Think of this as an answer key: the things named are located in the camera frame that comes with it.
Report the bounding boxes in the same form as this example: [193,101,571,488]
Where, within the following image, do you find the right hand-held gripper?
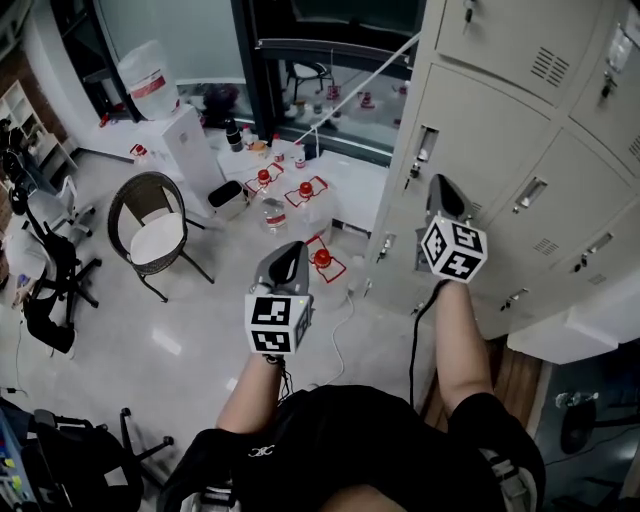
[413,173,489,285]

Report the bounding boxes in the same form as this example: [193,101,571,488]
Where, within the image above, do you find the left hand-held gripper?
[244,240,315,357]

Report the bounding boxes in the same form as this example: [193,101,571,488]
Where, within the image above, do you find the person's left forearm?
[215,349,292,434]

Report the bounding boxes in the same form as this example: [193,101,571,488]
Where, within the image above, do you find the person's right forearm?
[432,279,496,417]

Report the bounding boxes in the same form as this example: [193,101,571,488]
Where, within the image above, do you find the beige metal locker cabinet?
[363,0,640,342]

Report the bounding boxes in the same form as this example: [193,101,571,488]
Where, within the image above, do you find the white open shelf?
[0,79,79,174]

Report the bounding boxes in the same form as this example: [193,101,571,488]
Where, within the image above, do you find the red-capped water bottle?
[303,234,352,304]
[243,162,287,202]
[283,174,335,237]

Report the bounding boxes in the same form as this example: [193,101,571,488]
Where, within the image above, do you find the red-labelled lying water bottle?
[258,196,290,237]

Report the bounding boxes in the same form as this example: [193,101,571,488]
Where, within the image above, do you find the small white bin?
[206,179,250,222]

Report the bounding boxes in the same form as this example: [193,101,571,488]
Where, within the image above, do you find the person's black shirt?
[157,384,547,512]

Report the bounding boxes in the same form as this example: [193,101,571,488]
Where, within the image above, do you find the wicker chair with white cushion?
[107,171,216,304]

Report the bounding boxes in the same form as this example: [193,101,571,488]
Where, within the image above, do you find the black flask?
[224,117,245,153]

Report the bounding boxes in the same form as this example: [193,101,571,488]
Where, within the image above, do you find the white water dispenser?
[160,103,227,217]

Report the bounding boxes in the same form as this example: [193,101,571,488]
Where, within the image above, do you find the person's bare leg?
[317,483,407,512]

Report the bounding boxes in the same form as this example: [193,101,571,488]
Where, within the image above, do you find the purple potted plant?
[201,82,242,129]

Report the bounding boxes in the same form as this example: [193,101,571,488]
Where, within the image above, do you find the black metal chair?
[283,59,336,104]

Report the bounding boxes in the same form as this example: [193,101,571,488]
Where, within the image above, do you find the black office chair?
[8,188,104,357]

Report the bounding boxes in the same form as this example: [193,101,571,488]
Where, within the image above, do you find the white office chair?
[27,174,97,246]

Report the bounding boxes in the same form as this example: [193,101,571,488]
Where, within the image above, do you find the black swivel chair base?
[0,397,176,512]

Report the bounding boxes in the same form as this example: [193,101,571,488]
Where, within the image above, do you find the large clear water jug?
[116,39,181,122]

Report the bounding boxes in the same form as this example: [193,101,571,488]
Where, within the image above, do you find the white floor cable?
[305,293,357,390]

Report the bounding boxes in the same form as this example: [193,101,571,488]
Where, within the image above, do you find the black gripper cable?
[408,281,452,407]

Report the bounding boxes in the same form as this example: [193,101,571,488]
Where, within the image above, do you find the white rope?
[293,31,422,147]

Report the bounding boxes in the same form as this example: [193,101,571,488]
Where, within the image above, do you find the white backpack strap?
[478,448,540,512]

